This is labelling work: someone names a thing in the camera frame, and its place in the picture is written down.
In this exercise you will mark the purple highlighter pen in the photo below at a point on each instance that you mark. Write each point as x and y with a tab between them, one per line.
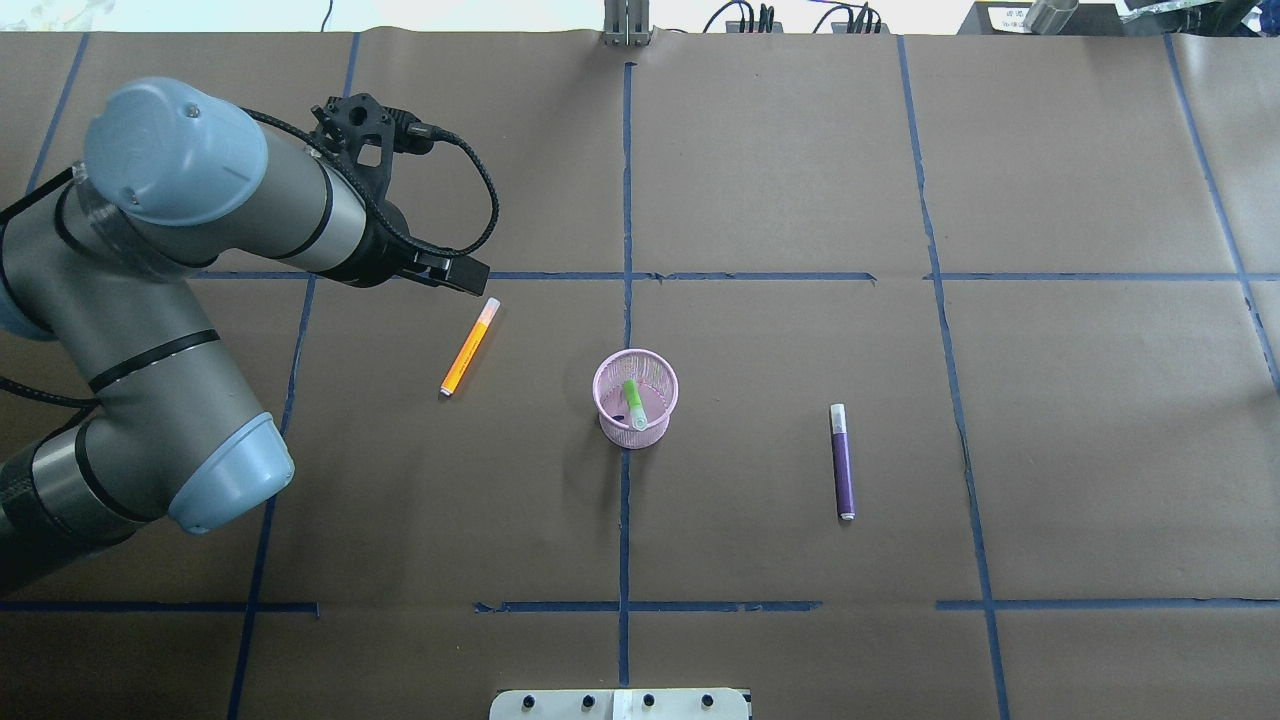
841	460

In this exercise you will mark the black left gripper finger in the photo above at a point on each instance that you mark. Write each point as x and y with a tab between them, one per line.
462	274

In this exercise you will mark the green highlighter pen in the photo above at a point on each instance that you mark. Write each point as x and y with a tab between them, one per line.
637	417

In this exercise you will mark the black box under cup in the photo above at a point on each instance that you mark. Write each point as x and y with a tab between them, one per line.
1124	19

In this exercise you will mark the orange highlighter pen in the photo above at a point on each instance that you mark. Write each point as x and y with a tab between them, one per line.
463	359

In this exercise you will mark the silver metal cup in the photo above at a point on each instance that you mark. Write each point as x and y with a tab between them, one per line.
1048	17

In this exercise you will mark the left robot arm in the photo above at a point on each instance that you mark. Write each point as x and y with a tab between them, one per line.
98	259

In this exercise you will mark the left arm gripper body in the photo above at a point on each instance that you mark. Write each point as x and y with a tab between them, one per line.
381	247

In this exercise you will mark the white mount base plate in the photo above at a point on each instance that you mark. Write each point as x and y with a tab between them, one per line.
623	703

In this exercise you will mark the pink mesh pen holder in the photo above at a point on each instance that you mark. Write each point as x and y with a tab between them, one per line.
658	386

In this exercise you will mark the aluminium frame post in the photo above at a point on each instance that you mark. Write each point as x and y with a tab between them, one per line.
626	23

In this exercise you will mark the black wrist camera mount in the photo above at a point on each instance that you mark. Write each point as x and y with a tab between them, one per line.
360	137

